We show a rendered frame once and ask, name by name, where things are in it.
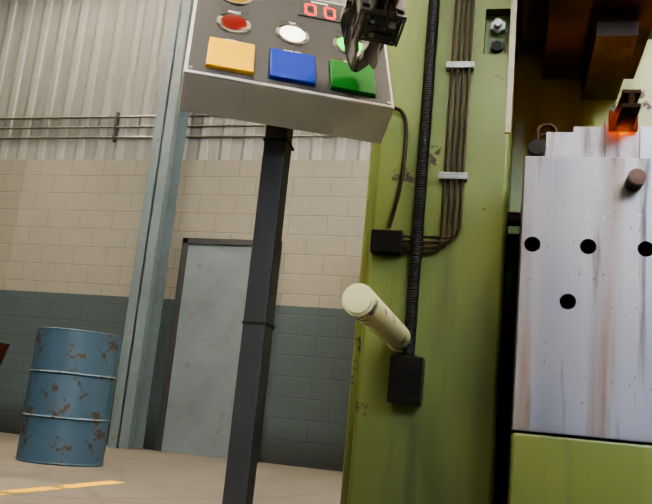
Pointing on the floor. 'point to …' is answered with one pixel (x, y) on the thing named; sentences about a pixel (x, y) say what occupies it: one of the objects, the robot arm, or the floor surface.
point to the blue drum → (69, 398)
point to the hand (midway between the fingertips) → (356, 61)
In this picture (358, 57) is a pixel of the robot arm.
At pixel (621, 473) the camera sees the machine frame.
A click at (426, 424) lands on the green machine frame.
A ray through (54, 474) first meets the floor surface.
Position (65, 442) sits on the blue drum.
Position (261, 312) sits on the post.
